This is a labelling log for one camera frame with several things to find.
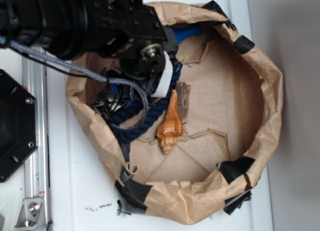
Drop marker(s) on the crumpled brown paper bag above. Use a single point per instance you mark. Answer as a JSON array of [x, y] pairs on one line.
[[232, 130]]

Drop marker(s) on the metal corner bracket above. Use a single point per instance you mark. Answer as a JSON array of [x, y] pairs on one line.
[[33, 215]]

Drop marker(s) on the brown bark wood piece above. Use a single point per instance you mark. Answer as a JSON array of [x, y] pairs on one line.
[[183, 92]]

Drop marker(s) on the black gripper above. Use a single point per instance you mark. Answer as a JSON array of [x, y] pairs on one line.
[[132, 31]]

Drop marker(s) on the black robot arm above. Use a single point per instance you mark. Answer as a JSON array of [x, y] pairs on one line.
[[59, 27]]

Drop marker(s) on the black octagonal mount plate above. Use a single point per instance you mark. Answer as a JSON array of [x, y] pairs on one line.
[[18, 135]]

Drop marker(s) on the orange spiral seashell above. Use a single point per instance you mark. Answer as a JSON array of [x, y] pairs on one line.
[[171, 127]]

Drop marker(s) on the white plastic bin lid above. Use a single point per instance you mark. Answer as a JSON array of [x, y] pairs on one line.
[[67, 170]]

